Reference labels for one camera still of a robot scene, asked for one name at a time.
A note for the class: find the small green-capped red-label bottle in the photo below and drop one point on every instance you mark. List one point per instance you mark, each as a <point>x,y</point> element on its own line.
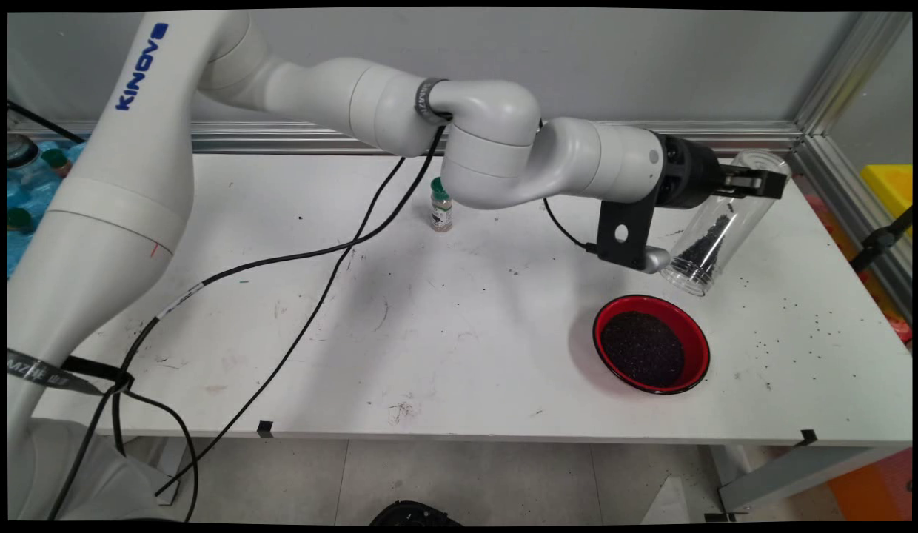
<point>58,163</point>

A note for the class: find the black tape marker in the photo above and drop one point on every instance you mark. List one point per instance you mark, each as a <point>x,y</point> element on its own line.
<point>265,428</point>
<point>808,438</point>

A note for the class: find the clear jar with dark lid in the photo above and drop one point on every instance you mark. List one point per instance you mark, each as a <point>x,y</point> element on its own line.
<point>26,159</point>

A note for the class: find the grey metal table leg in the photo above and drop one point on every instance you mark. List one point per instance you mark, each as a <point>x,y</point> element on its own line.
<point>170,466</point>
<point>799,474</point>

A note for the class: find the green-capped plastic bottle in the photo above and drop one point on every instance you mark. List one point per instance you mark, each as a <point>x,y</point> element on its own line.
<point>18,220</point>

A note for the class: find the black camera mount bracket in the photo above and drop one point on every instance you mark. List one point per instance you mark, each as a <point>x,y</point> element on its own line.
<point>637,215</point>

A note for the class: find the clear plastic jar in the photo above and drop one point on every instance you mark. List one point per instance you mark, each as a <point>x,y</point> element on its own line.
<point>733,237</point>

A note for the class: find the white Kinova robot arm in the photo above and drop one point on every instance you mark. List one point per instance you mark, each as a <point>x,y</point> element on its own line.
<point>503,148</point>

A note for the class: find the aluminium frame rail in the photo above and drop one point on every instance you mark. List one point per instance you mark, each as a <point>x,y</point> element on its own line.
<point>770,133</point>
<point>836,192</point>

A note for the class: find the black seed pile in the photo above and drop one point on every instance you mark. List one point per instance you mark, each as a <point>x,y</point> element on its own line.
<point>642,352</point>

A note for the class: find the black round floor object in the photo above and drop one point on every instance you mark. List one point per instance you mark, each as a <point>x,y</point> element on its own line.
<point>414,514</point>

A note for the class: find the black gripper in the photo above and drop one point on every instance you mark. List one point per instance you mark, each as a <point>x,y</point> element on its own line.
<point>688,174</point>

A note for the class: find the blue water bottle pack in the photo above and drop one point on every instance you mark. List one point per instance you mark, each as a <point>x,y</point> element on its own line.
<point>29,196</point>

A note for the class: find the green-capped spice bottle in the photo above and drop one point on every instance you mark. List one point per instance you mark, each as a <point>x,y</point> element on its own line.
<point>441,216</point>

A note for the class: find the thin black rod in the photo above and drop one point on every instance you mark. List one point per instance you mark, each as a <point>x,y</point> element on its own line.
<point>44,122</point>

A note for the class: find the yellow moulded block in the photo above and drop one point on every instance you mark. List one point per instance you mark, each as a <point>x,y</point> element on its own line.
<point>890,189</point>

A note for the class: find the aluminium frame post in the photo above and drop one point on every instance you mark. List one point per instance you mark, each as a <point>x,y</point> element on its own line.
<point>851,70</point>

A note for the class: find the red bowl with black rim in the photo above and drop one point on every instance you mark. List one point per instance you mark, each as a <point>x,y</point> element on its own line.
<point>692,337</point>

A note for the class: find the black pole with clamp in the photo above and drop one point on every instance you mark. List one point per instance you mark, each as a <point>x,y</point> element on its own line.
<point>877,243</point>

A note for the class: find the orange floor panel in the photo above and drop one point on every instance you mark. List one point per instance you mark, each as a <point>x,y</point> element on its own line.
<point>873,488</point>

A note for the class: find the black seeds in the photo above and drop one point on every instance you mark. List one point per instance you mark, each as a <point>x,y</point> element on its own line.
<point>707,244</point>

